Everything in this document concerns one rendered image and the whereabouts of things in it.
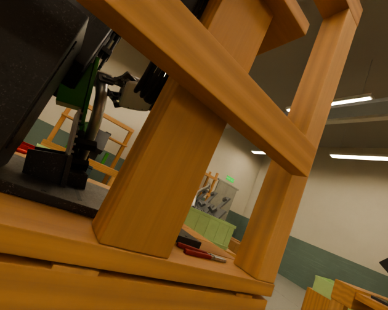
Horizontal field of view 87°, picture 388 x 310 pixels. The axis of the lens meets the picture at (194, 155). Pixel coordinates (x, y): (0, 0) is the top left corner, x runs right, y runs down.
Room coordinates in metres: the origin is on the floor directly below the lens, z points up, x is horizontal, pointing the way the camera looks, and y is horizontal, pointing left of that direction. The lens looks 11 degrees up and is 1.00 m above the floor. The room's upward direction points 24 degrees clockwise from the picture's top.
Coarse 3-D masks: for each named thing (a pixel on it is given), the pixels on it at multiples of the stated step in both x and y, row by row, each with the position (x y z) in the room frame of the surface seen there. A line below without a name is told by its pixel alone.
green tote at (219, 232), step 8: (192, 208) 1.34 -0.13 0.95; (192, 216) 1.35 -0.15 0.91; (200, 216) 1.36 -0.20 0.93; (208, 216) 1.38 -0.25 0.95; (192, 224) 1.35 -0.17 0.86; (200, 224) 1.37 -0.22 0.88; (208, 224) 1.38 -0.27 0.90; (216, 224) 1.41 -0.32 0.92; (224, 224) 1.42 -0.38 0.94; (200, 232) 1.38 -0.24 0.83; (208, 232) 1.40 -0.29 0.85; (216, 232) 1.41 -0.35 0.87; (224, 232) 1.43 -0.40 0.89; (232, 232) 1.45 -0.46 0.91; (216, 240) 1.42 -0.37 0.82; (224, 240) 1.43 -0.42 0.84; (224, 248) 1.44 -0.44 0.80
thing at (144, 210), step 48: (240, 0) 0.38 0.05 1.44; (240, 48) 0.40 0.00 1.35; (336, 48) 0.59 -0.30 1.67; (192, 96) 0.37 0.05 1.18; (144, 144) 0.37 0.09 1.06; (192, 144) 0.40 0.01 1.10; (144, 192) 0.37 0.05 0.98; (192, 192) 0.42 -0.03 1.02; (288, 192) 0.59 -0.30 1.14; (144, 240) 0.39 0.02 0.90
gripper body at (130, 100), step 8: (128, 80) 0.61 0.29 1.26; (120, 88) 0.64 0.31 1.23; (128, 88) 0.60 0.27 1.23; (128, 96) 0.62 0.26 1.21; (136, 96) 0.62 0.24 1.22; (120, 104) 0.64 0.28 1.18; (128, 104) 0.64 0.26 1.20; (136, 104) 0.65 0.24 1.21; (144, 104) 0.66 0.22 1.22; (152, 104) 0.66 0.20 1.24
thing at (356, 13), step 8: (320, 0) 0.60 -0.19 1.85; (328, 0) 0.59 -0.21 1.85; (336, 0) 0.58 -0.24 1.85; (344, 0) 0.57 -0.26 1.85; (352, 0) 0.59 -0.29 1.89; (320, 8) 0.63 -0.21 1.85; (328, 8) 0.62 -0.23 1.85; (336, 8) 0.60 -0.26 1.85; (344, 8) 0.59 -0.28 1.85; (352, 8) 0.60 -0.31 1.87; (360, 8) 0.62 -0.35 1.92; (328, 16) 0.64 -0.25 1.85; (360, 16) 0.63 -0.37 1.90
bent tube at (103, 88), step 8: (96, 80) 0.59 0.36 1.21; (96, 88) 0.56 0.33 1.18; (104, 88) 0.56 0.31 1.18; (96, 96) 0.54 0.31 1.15; (104, 96) 0.55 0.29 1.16; (96, 104) 0.54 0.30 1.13; (104, 104) 0.55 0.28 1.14; (96, 112) 0.54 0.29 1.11; (96, 120) 0.55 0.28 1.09; (88, 128) 0.57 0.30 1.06; (96, 128) 0.57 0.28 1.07; (88, 136) 0.59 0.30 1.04; (80, 152) 0.65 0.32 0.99; (88, 152) 0.65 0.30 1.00
